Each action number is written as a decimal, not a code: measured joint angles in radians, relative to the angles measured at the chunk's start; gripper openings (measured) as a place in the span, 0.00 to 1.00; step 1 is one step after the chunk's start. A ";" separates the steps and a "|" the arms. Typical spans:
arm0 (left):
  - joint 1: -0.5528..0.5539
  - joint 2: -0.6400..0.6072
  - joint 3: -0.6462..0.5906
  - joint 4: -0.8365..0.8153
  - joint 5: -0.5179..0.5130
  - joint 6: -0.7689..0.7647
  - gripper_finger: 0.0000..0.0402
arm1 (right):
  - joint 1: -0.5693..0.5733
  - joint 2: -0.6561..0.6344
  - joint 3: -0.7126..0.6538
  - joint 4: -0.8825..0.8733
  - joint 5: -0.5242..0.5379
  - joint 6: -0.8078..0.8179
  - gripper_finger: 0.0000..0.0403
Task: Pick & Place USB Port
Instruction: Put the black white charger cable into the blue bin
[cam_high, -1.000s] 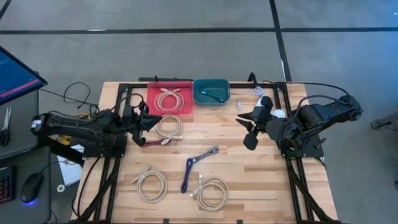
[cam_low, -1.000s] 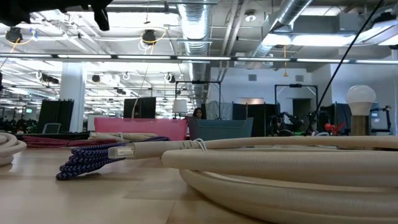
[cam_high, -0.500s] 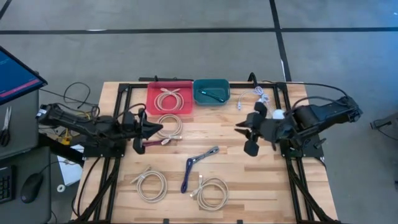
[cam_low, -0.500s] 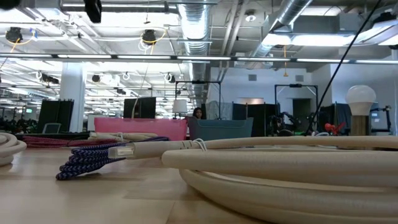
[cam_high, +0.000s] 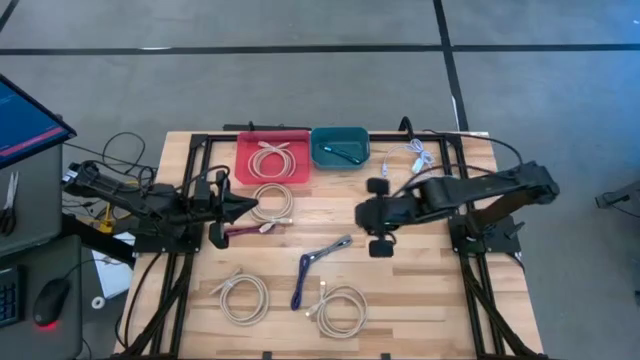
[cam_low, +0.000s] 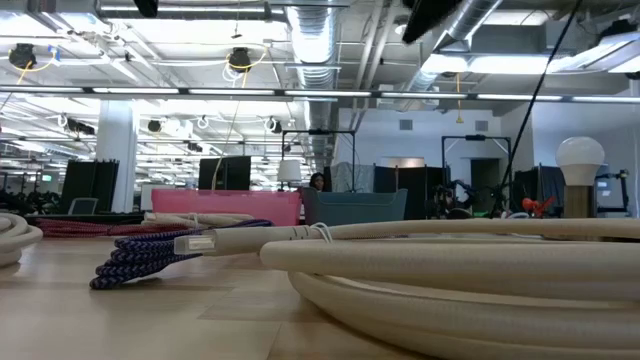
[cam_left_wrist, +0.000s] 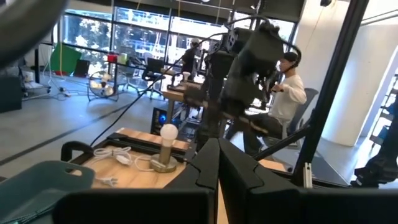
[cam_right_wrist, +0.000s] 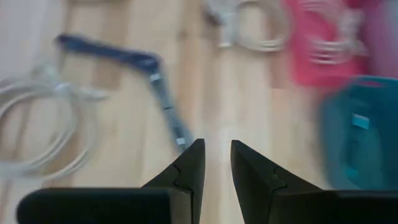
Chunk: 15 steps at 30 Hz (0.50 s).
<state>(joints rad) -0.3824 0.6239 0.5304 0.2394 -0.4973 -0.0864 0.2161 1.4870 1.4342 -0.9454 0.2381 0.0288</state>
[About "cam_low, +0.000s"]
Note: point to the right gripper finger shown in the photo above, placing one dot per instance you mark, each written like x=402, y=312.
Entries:
x=427, y=17

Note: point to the person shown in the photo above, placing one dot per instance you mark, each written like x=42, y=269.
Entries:
x=317, y=181

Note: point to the teal plastic bin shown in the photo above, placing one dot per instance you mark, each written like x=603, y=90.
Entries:
x=350, y=207

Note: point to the wooden lamp with globe bulb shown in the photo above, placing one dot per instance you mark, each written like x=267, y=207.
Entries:
x=580, y=155

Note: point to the white lampshade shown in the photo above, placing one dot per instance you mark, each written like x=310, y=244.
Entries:
x=289, y=171

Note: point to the long ceiling light strip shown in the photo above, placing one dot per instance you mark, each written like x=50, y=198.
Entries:
x=225, y=91

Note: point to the red object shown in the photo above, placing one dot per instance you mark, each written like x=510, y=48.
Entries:
x=537, y=206

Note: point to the black monitor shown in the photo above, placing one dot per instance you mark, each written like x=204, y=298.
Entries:
x=230, y=172

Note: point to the pink plastic bin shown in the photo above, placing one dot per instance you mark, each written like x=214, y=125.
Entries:
x=225, y=202

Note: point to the white column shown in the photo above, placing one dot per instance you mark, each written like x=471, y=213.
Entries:
x=117, y=150

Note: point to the black partition panel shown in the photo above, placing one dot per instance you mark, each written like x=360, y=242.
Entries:
x=90, y=180

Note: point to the slanted silver duct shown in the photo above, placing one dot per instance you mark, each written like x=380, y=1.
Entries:
x=470, y=20

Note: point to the silver ventilation duct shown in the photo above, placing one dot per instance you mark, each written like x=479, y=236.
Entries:
x=312, y=40

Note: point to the black background frame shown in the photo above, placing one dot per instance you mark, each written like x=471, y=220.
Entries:
x=475, y=137

